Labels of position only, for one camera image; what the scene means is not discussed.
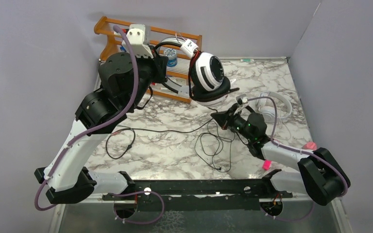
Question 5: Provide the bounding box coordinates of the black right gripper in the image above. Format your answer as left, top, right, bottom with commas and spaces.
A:
211, 105, 254, 142

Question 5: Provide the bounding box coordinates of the white black gaming headset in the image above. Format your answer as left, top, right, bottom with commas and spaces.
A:
153, 37, 239, 108

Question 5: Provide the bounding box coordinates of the black red headset cable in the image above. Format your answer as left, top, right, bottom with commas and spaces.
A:
116, 61, 220, 134

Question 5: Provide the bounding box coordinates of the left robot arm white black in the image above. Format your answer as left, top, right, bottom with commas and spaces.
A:
34, 52, 168, 205

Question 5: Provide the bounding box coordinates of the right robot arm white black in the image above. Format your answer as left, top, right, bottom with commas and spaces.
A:
211, 107, 351, 206

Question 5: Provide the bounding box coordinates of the wooden orange shelf rack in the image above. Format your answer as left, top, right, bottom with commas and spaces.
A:
94, 16, 202, 104

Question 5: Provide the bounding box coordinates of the blue lidded jar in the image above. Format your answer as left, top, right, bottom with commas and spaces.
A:
163, 48, 177, 67

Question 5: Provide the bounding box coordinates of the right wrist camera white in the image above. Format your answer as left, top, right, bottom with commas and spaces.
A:
236, 94, 249, 107

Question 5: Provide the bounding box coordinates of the thin black headphone cable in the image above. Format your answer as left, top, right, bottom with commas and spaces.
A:
194, 120, 236, 173

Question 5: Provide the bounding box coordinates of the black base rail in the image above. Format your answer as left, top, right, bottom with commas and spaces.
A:
102, 179, 293, 212

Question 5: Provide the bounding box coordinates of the black cable at left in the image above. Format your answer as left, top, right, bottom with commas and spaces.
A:
105, 128, 136, 160

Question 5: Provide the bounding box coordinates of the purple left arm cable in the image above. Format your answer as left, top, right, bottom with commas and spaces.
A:
34, 25, 166, 225

